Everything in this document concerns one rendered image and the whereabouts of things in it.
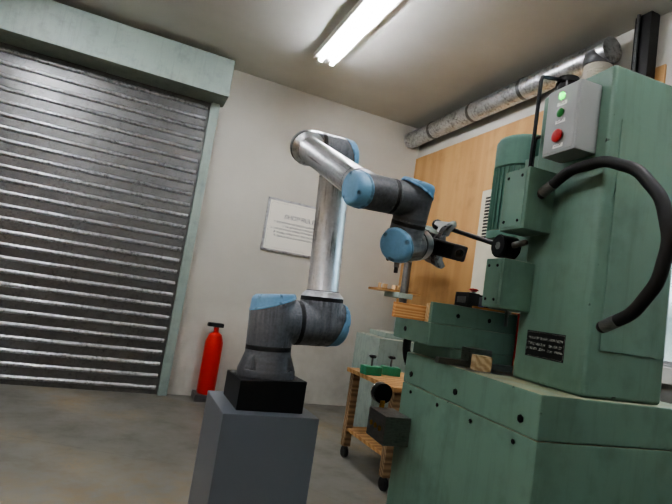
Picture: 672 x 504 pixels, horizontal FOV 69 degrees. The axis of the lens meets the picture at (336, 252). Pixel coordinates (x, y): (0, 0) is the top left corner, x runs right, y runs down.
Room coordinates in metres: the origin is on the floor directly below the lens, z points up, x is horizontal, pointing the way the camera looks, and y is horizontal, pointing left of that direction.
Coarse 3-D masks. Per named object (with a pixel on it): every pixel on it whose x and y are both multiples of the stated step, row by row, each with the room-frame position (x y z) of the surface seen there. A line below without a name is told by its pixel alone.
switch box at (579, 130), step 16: (576, 96) 1.03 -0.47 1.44; (592, 96) 1.04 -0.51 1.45; (576, 112) 1.03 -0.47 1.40; (592, 112) 1.04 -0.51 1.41; (560, 128) 1.07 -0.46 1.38; (576, 128) 1.03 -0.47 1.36; (592, 128) 1.04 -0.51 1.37; (544, 144) 1.11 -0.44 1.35; (576, 144) 1.03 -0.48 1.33; (592, 144) 1.04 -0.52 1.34; (560, 160) 1.11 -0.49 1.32
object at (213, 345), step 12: (216, 324) 3.93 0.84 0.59; (216, 336) 3.92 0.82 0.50; (204, 348) 3.93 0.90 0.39; (216, 348) 3.91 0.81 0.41; (204, 360) 3.91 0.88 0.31; (216, 360) 3.92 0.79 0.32; (204, 372) 3.90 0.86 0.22; (216, 372) 3.94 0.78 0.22; (204, 384) 3.90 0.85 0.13; (192, 396) 3.94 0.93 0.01; (204, 396) 3.88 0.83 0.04
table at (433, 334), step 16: (400, 320) 1.47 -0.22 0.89; (416, 320) 1.38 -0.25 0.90; (400, 336) 1.45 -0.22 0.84; (416, 336) 1.36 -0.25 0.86; (432, 336) 1.31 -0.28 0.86; (448, 336) 1.32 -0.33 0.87; (464, 336) 1.34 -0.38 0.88; (480, 336) 1.35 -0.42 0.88; (496, 336) 1.37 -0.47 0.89; (512, 336) 1.38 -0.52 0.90; (496, 352) 1.37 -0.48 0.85; (512, 352) 1.39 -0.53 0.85
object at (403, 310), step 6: (396, 306) 1.31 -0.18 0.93; (402, 306) 1.31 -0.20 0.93; (408, 306) 1.32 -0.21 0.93; (414, 306) 1.32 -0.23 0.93; (420, 306) 1.33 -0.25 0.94; (396, 312) 1.31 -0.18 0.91; (402, 312) 1.31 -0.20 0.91; (408, 312) 1.32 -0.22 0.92; (414, 312) 1.33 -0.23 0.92; (420, 312) 1.33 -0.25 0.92; (408, 318) 1.32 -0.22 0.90; (414, 318) 1.33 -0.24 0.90; (420, 318) 1.33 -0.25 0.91
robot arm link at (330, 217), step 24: (336, 144) 1.66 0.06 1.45; (336, 192) 1.67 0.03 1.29; (336, 216) 1.67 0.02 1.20; (312, 240) 1.72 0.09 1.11; (336, 240) 1.68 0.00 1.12; (312, 264) 1.69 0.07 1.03; (336, 264) 1.69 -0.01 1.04; (312, 288) 1.68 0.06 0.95; (336, 288) 1.70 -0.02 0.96; (312, 312) 1.65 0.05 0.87; (336, 312) 1.68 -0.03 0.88; (312, 336) 1.65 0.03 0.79; (336, 336) 1.68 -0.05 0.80
